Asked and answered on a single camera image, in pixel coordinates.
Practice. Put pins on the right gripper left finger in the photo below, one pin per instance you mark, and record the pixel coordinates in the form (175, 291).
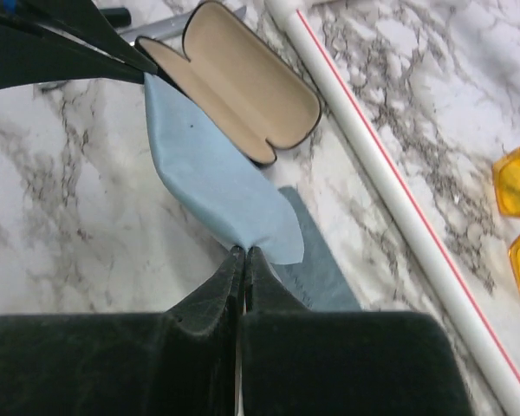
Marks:
(178, 362)

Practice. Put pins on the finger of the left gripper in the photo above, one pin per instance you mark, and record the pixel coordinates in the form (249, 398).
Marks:
(28, 57)
(83, 20)

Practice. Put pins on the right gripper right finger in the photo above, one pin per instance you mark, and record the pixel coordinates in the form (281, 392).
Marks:
(296, 361)

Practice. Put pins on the blue-grey glasses case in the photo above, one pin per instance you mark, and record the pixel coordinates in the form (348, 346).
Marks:
(317, 281)

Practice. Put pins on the black glasses case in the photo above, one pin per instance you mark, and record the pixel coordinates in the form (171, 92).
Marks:
(247, 90)

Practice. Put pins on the silver wrench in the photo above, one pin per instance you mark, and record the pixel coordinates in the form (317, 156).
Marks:
(160, 30)

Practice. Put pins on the white PVC pipe rack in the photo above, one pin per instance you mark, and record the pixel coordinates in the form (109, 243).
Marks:
(434, 258)

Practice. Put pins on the blue-handled pliers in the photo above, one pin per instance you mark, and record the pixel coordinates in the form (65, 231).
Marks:
(118, 17)

